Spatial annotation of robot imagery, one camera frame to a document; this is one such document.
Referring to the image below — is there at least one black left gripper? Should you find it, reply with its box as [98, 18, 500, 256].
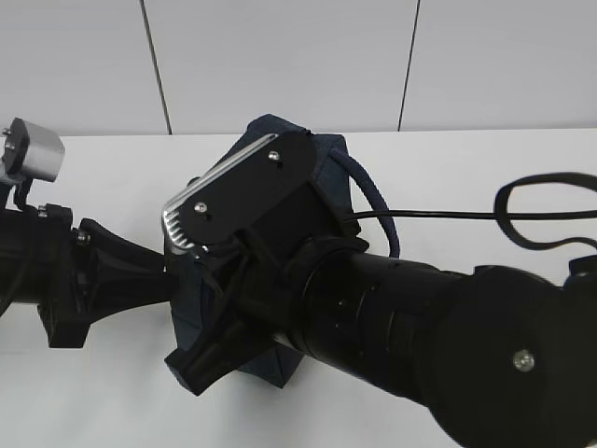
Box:
[36, 203, 179, 348]

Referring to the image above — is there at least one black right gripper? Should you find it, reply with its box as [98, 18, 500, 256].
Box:
[163, 232, 318, 398]

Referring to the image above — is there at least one dark blue fabric bag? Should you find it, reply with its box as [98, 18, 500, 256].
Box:
[164, 114, 388, 388]

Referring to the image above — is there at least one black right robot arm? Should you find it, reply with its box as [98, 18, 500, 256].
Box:
[167, 237, 596, 447]

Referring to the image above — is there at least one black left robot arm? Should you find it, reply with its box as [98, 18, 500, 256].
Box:
[1, 185, 179, 349]

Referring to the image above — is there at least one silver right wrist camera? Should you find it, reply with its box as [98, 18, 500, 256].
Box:
[161, 130, 360, 262]

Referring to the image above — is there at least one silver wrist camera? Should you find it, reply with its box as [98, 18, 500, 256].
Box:
[161, 130, 360, 262]
[1, 118, 65, 186]

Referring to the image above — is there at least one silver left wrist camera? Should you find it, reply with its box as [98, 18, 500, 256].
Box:
[1, 118, 65, 186]

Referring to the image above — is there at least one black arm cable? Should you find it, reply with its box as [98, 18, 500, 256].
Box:
[342, 171, 597, 253]

